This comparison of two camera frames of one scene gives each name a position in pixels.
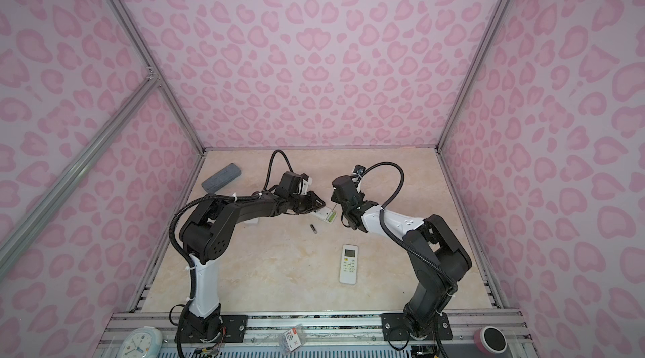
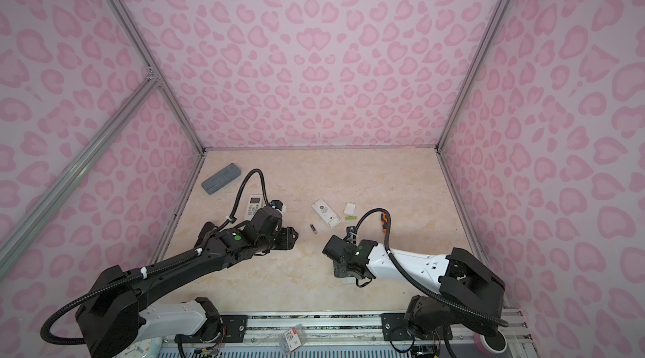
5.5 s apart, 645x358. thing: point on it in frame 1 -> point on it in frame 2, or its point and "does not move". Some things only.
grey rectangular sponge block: (225, 175) does not move
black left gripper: (312, 205) -> (290, 238)
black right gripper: (335, 197) -> (338, 271)
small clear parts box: (292, 338) does not move
